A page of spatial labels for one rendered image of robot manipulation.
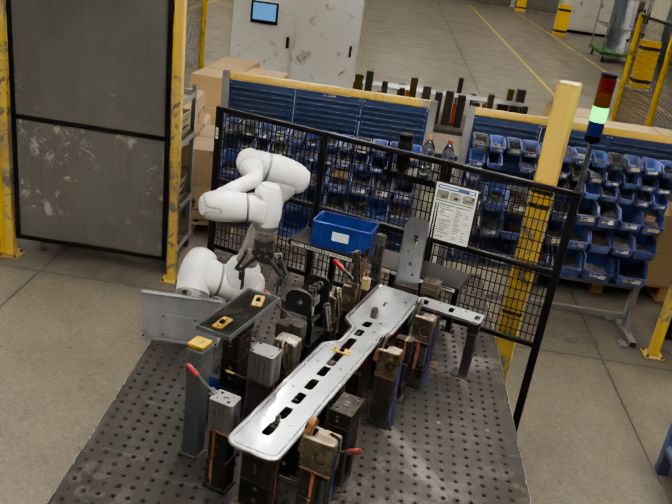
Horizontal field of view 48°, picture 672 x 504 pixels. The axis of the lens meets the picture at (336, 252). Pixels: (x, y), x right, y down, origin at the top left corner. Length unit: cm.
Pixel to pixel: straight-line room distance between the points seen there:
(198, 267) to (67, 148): 226
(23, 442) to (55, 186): 215
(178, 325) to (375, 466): 112
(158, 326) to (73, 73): 238
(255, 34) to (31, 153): 485
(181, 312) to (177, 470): 86
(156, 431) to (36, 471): 108
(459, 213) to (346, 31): 628
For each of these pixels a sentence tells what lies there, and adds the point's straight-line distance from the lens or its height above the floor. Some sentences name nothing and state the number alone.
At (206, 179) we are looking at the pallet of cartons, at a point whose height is 50.
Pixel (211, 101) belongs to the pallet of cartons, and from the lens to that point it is 747.
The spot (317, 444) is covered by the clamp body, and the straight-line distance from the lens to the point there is 235.
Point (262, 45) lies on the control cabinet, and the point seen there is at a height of 102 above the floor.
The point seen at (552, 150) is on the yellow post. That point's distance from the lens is 352.
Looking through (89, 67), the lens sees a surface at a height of 145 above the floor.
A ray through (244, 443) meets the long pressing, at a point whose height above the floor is 100.
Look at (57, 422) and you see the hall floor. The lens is 417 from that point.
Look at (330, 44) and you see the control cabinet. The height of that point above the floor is 115.
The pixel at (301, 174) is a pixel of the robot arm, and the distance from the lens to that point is 322.
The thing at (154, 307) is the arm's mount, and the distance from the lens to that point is 339.
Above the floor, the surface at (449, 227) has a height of 123.
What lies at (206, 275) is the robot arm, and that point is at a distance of 345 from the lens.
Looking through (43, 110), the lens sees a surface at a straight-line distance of 550.
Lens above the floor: 248
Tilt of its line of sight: 23 degrees down
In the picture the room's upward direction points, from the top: 8 degrees clockwise
